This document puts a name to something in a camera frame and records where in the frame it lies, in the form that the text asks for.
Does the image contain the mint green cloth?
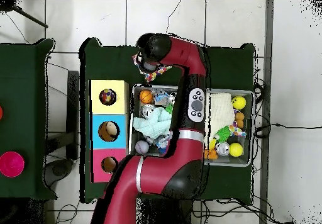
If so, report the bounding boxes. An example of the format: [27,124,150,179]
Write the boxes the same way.
[133,107,174,139]

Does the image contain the cream yellow cloth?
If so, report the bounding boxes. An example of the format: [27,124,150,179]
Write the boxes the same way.
[209,92,236,137]

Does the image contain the wooden box with three holes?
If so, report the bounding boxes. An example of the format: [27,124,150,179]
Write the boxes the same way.
[89,79,131,184]

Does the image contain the clear mesh bin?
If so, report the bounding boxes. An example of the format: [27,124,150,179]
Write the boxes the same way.
[130,84,254,167]

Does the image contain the crushed clear plastic bottle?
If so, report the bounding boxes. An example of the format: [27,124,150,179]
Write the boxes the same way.
[153,89,172,107]

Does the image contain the small orange basketball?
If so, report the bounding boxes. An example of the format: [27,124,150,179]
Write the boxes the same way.
[139,89,154,104]

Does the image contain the small white ball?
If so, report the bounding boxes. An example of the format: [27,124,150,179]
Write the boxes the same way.
[135,140,150,155]

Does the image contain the orange toy brick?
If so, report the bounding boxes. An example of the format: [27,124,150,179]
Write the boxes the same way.
[204,148,218,160]

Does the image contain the green spiky ball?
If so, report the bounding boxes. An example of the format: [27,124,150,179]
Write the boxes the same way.
[217,126,232,143]

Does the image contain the silver can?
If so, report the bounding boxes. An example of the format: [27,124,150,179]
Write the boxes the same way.
[216,142,231,157]

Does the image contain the orange plush toy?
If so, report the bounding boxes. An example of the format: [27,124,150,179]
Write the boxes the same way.
[234,111,246,129]

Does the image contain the yellow smiley ball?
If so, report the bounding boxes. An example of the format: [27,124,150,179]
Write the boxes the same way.
[231,95,247,111]

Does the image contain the plain yellow ball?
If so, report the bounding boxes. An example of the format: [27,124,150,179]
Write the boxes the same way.
[228,142,244,158]

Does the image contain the side table with green cloth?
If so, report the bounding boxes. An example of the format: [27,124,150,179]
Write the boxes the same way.
[0,38,56,201]

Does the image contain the pink disc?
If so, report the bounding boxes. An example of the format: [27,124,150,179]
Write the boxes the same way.
[0,151,26,179]

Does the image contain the black tripod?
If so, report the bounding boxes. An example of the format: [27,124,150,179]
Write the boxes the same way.
[0,0,50,30]

